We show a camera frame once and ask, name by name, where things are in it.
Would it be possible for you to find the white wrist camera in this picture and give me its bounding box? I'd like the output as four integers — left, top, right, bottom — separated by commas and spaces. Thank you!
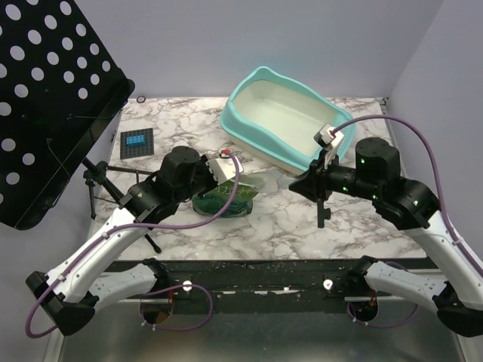
206, 149, 244, 185
314, 124, 344, 169

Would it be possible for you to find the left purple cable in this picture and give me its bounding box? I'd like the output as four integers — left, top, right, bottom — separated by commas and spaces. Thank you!
24, 150, 242, 339

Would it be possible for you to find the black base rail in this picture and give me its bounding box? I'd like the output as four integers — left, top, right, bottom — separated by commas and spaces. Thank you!
109, 259, 431, 314

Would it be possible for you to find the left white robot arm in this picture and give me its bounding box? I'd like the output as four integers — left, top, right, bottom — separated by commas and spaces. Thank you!
25, 146, 242, 339

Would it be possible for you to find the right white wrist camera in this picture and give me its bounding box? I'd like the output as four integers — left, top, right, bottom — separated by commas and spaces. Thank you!
314, 124, 344, 169

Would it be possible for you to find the black stand tripod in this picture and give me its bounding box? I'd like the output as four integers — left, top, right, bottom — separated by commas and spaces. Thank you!
82, 156, 162, 253

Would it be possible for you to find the blue lego brick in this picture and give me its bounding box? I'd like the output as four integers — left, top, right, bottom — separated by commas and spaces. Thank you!
125, 134, 145, 147

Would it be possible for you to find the black perforated music stand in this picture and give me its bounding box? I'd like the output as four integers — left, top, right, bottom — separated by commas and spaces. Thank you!
1, 1, 134, 230

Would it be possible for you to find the dark grey lego baseplate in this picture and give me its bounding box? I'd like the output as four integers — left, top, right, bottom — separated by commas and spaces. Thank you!
120, 128, 154, 160

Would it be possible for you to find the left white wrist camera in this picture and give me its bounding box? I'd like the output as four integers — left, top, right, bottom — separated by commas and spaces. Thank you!
206, 149, 244, 185

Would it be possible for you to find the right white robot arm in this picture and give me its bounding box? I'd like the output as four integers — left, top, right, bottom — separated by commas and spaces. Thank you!
289, 137, 482, 338

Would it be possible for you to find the black bag clip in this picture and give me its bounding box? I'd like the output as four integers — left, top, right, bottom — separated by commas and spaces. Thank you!
317, 198, 331, 229

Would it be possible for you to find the green litter bag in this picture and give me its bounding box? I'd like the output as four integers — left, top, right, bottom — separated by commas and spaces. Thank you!
191, 173, 266, 218

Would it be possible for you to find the clear plastic scoop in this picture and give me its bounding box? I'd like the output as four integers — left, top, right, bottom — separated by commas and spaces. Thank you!
242, 170, 294, 193

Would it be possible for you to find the teal white litter box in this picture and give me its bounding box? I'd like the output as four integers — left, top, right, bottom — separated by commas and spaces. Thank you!
220, 66, 352, 175

